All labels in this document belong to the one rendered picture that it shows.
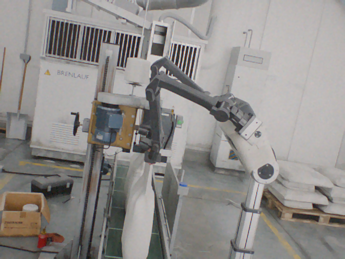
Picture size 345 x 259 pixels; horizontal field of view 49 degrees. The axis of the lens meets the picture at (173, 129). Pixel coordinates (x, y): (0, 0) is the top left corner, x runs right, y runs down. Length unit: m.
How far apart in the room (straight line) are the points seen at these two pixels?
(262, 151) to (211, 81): 4.88
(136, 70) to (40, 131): 3.36
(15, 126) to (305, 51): 5.26
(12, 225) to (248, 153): 2.26
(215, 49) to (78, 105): 2.20
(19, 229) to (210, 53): 3.71
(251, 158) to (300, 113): 5.46
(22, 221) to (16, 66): 3.91
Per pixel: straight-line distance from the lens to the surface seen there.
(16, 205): 4.01
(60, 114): 5.63
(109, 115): 2.51
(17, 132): 6.87
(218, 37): 5.93
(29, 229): 3.65
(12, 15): 7.07
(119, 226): 3.12
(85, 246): 3.19
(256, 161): 2.16
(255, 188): 2.32
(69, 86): 5.56
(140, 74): 2.56
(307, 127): 7.65
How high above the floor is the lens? 1.70
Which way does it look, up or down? 10 degrees down
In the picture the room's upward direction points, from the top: 10 degrees clockwise
